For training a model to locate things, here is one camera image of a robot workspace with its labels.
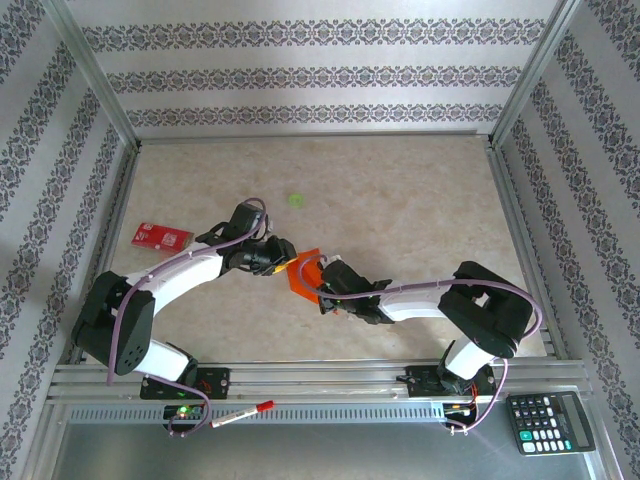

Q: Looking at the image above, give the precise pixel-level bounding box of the grey metal sheet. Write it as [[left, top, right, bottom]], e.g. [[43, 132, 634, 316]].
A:
[[29, 404, 616, 480]]

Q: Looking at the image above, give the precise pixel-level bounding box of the red card box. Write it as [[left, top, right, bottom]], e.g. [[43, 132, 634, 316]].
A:
[[131, 221, 195, 251]]

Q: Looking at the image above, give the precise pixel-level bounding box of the red-capped marker pen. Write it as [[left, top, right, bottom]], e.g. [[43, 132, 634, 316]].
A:
[[208, 399, 276, 430]]

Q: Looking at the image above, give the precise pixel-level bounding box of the black desk calculator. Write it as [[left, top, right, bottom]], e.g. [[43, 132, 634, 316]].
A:
[[505, 392, 597, 456]]

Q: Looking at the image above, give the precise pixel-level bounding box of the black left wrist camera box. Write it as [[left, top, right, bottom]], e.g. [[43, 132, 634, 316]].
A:
[[228, 199, 266, 239]]

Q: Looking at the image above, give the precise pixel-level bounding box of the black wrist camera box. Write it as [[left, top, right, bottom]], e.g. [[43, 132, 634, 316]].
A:
[[319, 253, 372, 299], [228, 199, 266, 239]]

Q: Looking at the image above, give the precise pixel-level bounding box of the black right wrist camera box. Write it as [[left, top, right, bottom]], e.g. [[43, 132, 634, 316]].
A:
[[319, 253, 372, 299]]

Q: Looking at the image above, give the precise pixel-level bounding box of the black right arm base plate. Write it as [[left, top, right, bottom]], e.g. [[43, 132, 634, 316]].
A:
[[407, 364, 496, 399]]

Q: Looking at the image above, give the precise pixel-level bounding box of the grey slotted cable duct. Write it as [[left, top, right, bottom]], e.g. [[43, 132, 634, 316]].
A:
[[67, 403, 449, 425]]

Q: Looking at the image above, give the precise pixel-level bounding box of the aluminium table end rail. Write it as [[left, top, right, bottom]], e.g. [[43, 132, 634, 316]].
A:
[[134, 130, 494, 147]]

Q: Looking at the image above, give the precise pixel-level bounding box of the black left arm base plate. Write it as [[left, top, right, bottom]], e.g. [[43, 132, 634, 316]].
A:
[[139, 367, 231, 401]]

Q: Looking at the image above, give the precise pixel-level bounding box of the aluminium table side rail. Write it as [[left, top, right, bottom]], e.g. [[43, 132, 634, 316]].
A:
[[69, 142, 142, 365], [487, 139, 570, 362]]

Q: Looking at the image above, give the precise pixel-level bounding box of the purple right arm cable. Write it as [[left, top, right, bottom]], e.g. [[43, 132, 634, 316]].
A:
[[297, 253, 545, 435]]

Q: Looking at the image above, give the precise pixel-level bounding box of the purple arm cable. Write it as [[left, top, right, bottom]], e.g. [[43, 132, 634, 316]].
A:
[[297, 253, 545, 435], [106, 197, 269, 437]]

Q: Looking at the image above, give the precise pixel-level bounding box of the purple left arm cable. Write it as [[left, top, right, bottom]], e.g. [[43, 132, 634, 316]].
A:
[[106, 197, 269, 437]]

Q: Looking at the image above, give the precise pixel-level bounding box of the aluminium frame post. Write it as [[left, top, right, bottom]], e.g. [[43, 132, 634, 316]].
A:
[[488, 0, 586, 149], [42, 0, 142, 151]]

